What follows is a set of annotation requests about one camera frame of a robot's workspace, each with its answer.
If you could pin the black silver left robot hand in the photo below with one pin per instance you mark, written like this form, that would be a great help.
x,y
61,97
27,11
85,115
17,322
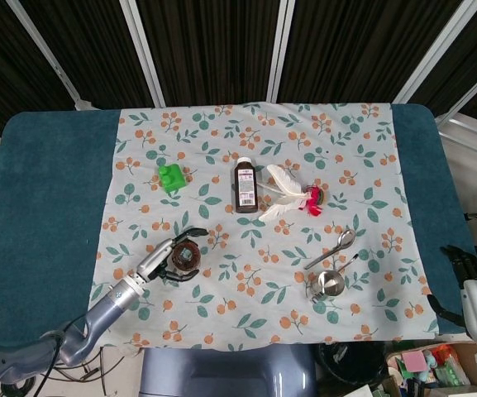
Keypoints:
x,y
151,260

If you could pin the brown tea bottle black cap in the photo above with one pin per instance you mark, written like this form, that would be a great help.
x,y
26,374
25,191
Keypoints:
x,y
185,257

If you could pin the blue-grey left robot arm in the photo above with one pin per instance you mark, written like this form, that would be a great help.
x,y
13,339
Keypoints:
x,y
97,318

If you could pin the brown medicine bottle white label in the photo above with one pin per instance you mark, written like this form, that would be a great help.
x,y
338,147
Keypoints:
x,y
246,186

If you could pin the cardboard box of clutter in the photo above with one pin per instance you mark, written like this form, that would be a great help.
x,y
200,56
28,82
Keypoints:
x,y
440,372

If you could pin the green plastic building block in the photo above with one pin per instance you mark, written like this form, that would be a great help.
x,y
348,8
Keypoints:
x,y
172,178

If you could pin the pink sticky note pad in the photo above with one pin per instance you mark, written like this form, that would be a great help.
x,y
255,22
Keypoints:
x,y
413,362

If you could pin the floral orange fruit tablecloth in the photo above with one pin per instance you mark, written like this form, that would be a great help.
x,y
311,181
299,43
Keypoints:
x,y
263,248

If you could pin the teal blue table cover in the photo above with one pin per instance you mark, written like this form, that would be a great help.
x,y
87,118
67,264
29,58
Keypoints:
x,y
48,207

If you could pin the blue-grey robot torso base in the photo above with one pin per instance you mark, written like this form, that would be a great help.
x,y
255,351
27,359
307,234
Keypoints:
x,y
221,372

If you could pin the black round bin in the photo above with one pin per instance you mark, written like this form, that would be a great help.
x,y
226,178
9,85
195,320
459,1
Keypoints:
x,y
354,368

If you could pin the stainless steel spoon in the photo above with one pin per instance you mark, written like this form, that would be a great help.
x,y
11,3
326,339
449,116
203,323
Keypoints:
x,y
346,238

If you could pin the stainless steel measuring cup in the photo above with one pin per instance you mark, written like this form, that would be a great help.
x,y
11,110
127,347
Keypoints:
x,y
331,283

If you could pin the white feather shuttlecock colourful base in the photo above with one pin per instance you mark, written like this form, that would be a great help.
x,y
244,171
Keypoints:
x,y
287,186

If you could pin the white partition frame post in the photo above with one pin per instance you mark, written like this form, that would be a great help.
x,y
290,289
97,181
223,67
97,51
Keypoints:
x,y
48,54
469,95
432,54
281,49
143,54

